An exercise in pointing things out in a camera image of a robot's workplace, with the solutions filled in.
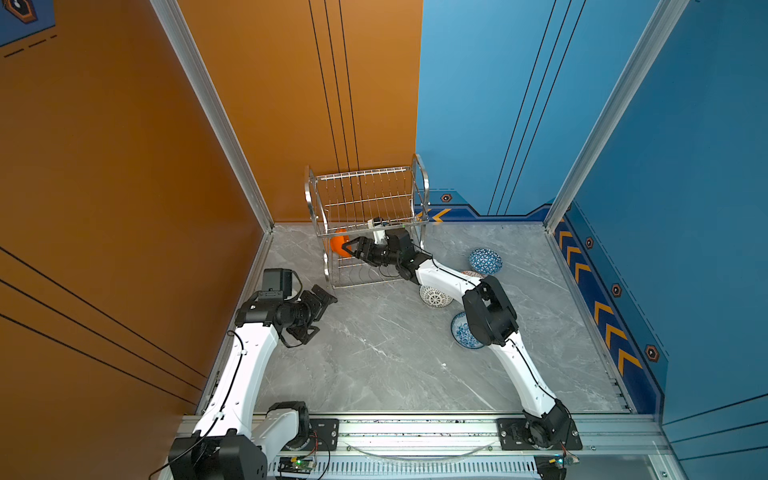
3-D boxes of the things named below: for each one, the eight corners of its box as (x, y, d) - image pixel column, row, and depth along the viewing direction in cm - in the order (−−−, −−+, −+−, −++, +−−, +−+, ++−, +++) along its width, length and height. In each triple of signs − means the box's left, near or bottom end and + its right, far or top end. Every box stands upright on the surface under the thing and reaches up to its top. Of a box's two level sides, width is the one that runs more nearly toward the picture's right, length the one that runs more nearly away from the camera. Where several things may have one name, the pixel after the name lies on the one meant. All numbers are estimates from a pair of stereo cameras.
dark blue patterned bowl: (471, 275, 107) (474, 266, 103) (468, 257, 112) (470, 248, 108) (500, 275, 107) (504, 266, 103) (495, 257, 112) (498, 248, 108)
